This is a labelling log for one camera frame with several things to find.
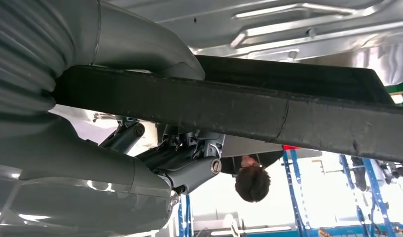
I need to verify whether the grey stamped metal panel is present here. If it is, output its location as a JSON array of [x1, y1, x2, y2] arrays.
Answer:
[[105, 0, 403, 64]]

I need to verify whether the person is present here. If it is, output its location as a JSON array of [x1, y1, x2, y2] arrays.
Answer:
[[220, 150, 285, 203]]

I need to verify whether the blue metal shelf rack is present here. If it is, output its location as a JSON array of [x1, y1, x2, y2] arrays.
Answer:
[[281, 149, 403, 237]]

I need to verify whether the green plastic crate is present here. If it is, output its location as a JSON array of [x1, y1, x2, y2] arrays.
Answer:
[[386, 78, 403, 109]]

